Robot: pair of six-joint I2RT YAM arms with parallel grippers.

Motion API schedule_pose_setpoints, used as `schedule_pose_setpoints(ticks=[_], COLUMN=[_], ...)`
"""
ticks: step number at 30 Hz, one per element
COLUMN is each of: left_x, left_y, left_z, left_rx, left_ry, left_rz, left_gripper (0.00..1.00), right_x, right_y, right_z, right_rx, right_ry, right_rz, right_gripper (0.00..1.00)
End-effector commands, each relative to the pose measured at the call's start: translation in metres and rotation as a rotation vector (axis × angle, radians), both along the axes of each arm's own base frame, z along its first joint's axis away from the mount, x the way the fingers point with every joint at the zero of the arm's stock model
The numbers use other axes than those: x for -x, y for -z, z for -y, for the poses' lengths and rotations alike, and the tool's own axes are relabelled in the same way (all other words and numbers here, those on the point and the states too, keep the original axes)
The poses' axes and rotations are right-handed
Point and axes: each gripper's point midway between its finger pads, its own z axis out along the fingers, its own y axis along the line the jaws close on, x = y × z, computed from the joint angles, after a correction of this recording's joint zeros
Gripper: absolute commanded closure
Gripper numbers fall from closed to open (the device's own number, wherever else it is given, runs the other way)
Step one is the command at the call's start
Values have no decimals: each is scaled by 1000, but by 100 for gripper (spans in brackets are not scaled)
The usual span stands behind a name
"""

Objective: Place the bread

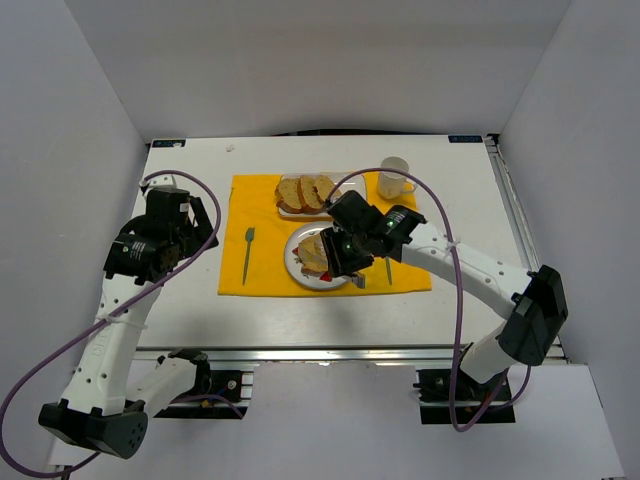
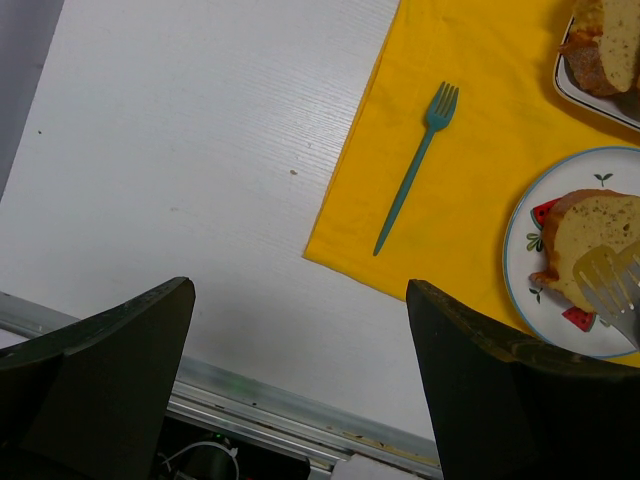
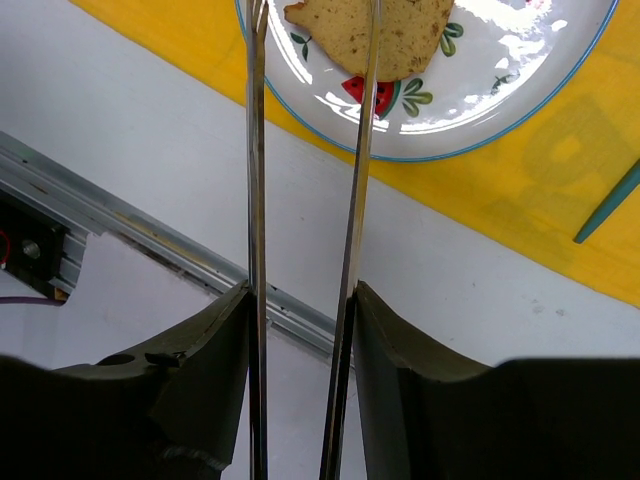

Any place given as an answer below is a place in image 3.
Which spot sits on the watermelon pattern round plate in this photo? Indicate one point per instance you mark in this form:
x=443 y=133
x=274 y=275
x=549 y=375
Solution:
x=498 y=63

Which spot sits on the aluminium table frame rail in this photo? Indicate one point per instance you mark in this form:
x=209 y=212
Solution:
x=86 y=208

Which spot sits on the yellow cloth placemat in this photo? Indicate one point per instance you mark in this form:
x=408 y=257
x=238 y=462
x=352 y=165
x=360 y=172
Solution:
x=529 y=191

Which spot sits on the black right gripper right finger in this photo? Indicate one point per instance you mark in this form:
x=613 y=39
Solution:
x=428 y=412

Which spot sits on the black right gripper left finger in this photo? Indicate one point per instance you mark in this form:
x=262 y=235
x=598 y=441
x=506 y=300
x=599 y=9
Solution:
x=167 y=408

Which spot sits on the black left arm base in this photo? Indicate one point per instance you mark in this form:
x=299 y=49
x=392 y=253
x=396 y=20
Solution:
x=31 y=245

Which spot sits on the teal plastic knife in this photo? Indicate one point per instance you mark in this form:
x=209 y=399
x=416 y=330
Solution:
x=623 y=188

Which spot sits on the bread slice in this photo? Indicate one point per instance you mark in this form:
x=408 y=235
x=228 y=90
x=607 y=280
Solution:
x=410 y=33

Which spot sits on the metal tongs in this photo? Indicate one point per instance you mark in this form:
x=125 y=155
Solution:
x=256 y=27

